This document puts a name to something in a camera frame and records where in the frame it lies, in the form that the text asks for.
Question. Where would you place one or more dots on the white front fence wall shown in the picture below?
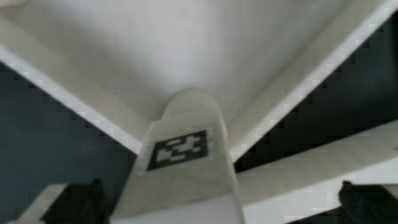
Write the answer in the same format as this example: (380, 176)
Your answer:
(288, 189)

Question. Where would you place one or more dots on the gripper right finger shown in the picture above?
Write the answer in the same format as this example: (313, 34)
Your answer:
(369, 203)

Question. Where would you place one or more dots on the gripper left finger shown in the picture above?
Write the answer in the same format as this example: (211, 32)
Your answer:
(69, 204)

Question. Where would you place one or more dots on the white table leg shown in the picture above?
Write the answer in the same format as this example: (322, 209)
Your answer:
(181, 189)

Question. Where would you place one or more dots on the white square table top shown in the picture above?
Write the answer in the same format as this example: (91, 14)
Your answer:
(112, 53)

